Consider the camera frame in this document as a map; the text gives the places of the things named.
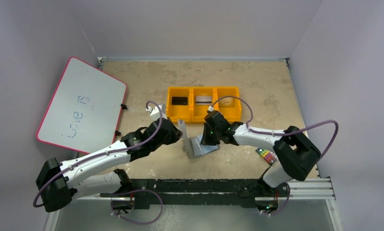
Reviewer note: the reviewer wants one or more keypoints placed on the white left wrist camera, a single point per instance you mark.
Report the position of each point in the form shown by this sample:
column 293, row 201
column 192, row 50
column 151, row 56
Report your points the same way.
column 154, row 112

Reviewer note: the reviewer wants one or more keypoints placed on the pink framed whiteboard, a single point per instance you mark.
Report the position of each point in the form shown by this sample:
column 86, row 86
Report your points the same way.
column 84, row 111

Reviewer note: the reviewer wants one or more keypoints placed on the black card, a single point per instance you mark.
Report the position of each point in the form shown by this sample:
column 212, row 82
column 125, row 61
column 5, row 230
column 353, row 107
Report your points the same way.
column 179, row 100

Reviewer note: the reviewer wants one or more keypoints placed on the yellow bin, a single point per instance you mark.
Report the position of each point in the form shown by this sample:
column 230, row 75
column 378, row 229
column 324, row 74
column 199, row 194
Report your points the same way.
column 175, row 112
column 229, row 107
column 198, row 112

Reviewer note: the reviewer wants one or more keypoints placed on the silver striped card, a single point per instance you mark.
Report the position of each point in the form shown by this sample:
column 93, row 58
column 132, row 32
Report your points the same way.
column 203, row 100

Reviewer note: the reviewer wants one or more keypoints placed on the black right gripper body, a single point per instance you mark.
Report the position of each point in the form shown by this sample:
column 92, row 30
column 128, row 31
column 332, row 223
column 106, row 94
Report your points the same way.
column 209, row 136

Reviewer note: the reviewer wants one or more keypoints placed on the aluminium frame rail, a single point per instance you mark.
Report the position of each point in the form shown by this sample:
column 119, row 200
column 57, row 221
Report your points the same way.
column 310, row 206

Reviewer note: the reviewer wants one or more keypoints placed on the coloured marker pack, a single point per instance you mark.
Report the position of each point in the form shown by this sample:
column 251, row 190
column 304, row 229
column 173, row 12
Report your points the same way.
column 267, row 155

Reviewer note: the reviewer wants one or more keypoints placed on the grey leather card holder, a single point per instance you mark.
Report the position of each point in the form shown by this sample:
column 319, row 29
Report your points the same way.
column 194, row 149

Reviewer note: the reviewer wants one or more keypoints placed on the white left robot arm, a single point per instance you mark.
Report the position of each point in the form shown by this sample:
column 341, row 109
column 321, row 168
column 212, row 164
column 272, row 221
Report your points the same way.
column 59, row 183

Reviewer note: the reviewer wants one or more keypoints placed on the white VIP card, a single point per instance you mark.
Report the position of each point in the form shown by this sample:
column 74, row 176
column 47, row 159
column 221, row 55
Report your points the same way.
column 182, row 127

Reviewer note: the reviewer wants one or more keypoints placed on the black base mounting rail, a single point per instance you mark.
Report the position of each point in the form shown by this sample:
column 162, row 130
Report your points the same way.
column 246, row 193

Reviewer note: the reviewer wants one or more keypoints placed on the yellow middle bin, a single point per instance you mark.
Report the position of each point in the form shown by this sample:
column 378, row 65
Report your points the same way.
column 198, row 112

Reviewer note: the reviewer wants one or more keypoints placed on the black whiteboard clip upper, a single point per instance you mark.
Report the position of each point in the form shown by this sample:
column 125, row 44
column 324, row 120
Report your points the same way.
column 124, row 107

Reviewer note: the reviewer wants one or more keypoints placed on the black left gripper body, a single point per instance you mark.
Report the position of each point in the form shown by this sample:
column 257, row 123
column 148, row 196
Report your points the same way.
column 170, row 139

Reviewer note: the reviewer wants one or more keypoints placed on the yellow left bin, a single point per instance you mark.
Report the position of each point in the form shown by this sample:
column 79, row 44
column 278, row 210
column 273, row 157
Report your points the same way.
column 175, row 112

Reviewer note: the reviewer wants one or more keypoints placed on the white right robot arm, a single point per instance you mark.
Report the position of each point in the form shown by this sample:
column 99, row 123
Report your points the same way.
column 296, row 153

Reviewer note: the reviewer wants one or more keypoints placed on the yellow right bin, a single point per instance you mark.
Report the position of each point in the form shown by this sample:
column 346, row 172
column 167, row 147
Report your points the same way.
column 229, row 107

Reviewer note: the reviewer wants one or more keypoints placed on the beige gold card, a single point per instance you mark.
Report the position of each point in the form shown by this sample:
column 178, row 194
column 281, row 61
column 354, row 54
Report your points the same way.
column 226, row 102

